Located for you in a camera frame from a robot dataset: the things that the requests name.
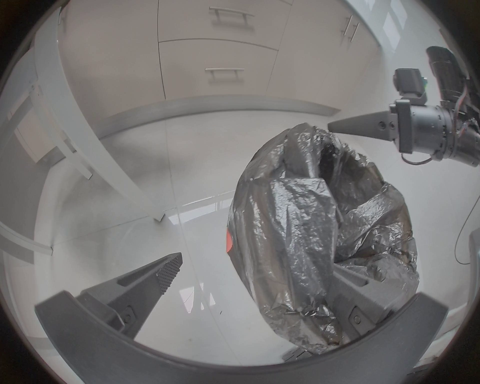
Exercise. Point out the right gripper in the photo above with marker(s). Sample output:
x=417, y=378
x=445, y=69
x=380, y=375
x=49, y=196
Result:
x=423, y=129

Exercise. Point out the black plastic bag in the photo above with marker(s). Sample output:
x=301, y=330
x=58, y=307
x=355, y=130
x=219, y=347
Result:
x=292, y=225

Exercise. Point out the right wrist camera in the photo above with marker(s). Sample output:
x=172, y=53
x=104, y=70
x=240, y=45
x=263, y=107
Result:
x=408, y=82

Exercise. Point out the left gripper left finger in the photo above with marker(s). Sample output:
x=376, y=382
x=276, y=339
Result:
x=142, y=292

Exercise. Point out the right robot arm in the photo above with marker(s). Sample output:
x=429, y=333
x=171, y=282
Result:
x=444, y=71

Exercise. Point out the dark grey white-framed chair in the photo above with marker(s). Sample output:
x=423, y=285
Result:
x=71, y=112

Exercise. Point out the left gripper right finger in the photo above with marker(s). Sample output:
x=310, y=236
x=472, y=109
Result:
x=360, y=303

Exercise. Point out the beige cabinet with drawers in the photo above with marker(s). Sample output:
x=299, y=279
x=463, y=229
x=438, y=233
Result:
x=210, y=56

